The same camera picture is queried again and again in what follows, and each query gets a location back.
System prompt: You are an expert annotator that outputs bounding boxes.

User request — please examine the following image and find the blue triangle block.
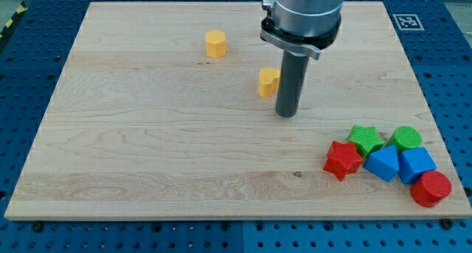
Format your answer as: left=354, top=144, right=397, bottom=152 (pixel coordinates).
left=364, top=145, right=399, bottom=182

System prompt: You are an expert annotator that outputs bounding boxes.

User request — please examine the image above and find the green cylinder block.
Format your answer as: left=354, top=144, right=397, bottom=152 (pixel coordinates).
left=386, top=125, right=423, bottom=153

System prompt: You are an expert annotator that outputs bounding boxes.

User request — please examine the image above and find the white fiducial marker tag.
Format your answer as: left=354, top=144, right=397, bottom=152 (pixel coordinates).
left=393, top=13, right=424, bottom=31

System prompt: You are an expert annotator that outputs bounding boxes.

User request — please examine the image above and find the yellow heart block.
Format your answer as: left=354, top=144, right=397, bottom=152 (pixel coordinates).
left=258, top=68, right=281, bottom=98

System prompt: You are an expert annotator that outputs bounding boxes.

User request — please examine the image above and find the black yellow hazard tape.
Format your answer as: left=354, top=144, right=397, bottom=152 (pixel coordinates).
left=1, top=1, right=28, bottom=41

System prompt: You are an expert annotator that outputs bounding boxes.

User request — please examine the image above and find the yellow hexagon block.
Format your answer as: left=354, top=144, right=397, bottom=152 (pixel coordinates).
left=205, top=30, right=226, bottom=58

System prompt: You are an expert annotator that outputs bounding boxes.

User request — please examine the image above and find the red star block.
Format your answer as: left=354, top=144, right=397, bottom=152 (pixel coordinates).
left=323, top=141, right=364, bottom=181

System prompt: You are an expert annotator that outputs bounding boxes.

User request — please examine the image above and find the red cylinder block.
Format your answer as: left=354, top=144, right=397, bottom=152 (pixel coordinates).
left=410, top=170, right=452, bottom=207

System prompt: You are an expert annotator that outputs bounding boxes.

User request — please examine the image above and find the blue cube block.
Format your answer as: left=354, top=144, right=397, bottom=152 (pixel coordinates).
left=398, top=147, right=437, bottom=184

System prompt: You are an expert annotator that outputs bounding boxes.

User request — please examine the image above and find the green star block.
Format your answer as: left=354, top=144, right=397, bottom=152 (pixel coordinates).
left=347, top=125, right=384, bottom=158

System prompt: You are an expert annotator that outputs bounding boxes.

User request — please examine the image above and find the wooden board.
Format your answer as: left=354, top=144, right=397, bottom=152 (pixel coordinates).
left=5, top=1, right=471, bottom=221

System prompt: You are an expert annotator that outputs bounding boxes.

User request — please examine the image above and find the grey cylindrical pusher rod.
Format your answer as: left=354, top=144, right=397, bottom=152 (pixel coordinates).
left=275, top=51, right=309, bottom=118

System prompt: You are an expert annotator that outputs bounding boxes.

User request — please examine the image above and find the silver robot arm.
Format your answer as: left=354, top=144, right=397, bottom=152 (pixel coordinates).
left=260, top=0, right=344, bottom=60

